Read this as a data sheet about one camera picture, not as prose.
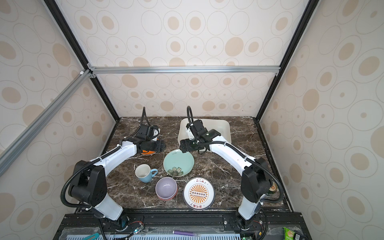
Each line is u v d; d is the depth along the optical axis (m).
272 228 0.73
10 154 0.51
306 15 0.70
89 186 0.45
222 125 1.10
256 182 0.45
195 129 0.65
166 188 0.82
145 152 0.78
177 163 0.93
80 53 0.83
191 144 0.74
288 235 0.69
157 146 0.81
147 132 0.71
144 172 0.87
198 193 0.82
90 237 0.70
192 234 0.71
